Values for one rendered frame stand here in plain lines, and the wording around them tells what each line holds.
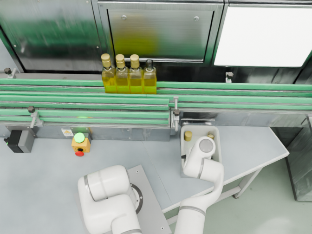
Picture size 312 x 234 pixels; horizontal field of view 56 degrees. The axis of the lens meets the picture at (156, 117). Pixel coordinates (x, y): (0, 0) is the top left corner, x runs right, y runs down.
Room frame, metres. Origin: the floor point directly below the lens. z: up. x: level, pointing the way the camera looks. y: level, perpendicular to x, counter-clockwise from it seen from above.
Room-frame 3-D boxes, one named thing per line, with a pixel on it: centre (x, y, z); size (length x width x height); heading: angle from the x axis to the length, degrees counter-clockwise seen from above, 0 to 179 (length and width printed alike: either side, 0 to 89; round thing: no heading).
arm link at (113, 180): (0.35, 0.15, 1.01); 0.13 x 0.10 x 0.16; 109
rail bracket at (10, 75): (0.90, 0.67, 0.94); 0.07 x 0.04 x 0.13; 178
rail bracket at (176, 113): (0.68, -0.09, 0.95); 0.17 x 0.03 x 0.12; 178
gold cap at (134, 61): (0.81, 0.08, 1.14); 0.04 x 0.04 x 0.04
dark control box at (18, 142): (0.63, 0.63, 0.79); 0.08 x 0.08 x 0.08; 88
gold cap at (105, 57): (0.81, 0.20, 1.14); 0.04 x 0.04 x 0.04
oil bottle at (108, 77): (0.81, 0.20, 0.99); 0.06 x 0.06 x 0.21; 89
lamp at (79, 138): (0.63, 0.35, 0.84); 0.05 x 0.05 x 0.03
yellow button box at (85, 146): (0.62, 0.35, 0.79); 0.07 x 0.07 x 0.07; 88
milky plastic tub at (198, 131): (0.58, -0.20, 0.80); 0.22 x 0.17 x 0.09; 178
